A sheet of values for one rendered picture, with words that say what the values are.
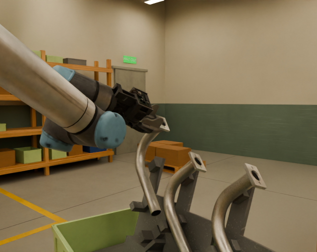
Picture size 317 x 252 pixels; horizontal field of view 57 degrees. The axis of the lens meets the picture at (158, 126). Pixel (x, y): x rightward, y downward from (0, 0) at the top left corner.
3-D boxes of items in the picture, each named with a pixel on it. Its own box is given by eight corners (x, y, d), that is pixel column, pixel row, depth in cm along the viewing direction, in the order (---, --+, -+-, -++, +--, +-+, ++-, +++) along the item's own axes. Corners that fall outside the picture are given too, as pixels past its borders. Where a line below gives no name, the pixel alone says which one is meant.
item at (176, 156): (135, 164, 608) (135, 143, 604) (163, 159, 664) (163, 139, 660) (178, 175, 522) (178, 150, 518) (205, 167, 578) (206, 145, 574)
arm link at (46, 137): (59, 149, 60) (73, 99, 62) (30, 144, 67) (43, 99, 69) (88, 156, 66) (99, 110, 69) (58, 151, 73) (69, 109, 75)
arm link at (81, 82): (38, 98, 69) (48, 65, 71) (79, 112, 76) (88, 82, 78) (49, 94, 63) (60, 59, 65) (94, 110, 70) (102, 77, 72)
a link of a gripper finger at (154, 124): (175, 127, 85) (150, 114, 80) (162, 139, 88) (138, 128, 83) (173, 119, 87) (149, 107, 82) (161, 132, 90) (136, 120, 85)
